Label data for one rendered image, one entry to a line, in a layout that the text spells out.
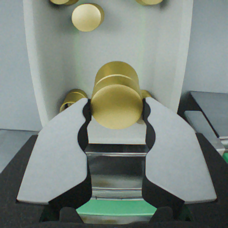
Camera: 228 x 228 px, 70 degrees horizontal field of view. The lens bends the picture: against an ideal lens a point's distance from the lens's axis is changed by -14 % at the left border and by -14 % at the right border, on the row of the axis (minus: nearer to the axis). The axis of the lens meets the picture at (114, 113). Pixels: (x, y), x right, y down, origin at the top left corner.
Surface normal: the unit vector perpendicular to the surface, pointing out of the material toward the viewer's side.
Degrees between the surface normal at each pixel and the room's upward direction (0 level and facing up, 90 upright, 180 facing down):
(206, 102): 90
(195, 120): 90
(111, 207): 90
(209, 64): 0
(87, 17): 0
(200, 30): 0
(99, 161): 90
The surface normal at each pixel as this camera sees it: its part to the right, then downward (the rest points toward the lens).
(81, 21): -0.01, 0.55
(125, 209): 0.01, -0.84
